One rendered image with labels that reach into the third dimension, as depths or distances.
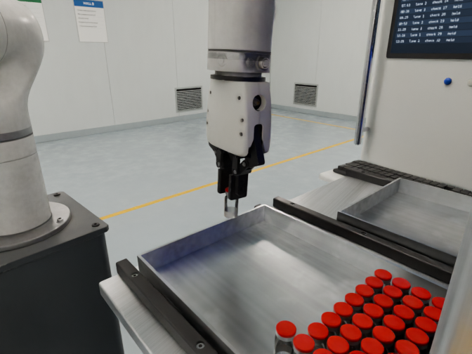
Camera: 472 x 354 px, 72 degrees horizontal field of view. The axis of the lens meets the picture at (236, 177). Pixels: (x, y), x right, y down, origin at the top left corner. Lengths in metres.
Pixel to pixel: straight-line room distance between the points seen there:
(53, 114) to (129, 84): 1.24
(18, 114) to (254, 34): 0.44
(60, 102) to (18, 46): 4.71
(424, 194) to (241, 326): 0.55
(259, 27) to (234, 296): 0.34
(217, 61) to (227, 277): 0.30
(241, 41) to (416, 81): 0.84
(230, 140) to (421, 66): 0.84
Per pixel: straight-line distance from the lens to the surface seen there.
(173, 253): 0.53
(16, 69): 0.72
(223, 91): 0.45
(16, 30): 0.71
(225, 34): 0.42
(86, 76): 5.49
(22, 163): 0.70
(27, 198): 0.72
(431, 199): 0.83
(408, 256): 0.57
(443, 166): 1.18
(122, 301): 0.48
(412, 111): 1.20
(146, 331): 0.44
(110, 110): 5.64
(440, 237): 0.68
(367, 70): 1.20
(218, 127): 0.46
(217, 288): 0.48
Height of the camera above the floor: 1.19
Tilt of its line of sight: 21 degrees down
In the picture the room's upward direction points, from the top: straight up
